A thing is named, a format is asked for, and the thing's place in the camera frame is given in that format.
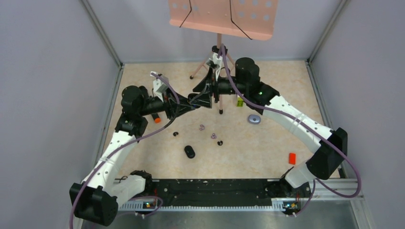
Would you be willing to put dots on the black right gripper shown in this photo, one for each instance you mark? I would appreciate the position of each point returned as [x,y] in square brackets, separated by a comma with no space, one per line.
[204,98]

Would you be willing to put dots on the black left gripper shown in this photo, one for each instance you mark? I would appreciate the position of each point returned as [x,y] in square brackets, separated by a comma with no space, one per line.
[169,103]

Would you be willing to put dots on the grey blue oval case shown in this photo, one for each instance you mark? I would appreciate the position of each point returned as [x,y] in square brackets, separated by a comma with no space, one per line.
[254,119]

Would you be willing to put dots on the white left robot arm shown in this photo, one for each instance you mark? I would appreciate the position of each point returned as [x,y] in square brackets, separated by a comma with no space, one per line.
[97,198]

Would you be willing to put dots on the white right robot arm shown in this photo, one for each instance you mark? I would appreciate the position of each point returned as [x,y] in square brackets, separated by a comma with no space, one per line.
[329,147]

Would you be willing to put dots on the purple white green toy block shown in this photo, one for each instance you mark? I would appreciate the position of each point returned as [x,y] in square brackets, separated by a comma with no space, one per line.
[239,102]

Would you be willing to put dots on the pink music stand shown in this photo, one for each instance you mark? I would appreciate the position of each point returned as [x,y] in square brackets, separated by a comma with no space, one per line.
[252,19]

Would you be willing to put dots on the red rectangular block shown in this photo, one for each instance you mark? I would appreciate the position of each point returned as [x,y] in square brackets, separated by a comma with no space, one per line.
[292,158]

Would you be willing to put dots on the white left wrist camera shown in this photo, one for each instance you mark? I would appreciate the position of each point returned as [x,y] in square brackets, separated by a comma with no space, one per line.
[159,84]

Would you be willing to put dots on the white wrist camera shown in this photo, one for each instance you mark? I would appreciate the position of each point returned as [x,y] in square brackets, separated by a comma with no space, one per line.
[159,84]
[215,61]

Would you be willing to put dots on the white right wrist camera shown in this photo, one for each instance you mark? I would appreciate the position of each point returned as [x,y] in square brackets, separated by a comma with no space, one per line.
[215,61]

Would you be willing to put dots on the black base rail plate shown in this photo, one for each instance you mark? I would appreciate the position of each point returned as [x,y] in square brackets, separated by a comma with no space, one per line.
[218,192]

